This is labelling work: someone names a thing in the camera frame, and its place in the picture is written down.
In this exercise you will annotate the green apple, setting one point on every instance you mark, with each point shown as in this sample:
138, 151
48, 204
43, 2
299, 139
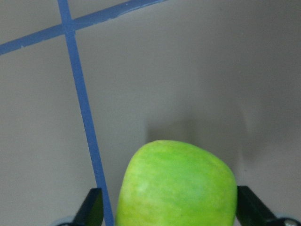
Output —
171, 183

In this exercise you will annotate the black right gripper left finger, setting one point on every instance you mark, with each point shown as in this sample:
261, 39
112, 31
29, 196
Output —
91, 210

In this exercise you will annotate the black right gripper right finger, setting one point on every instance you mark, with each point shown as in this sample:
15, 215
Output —
251, 211

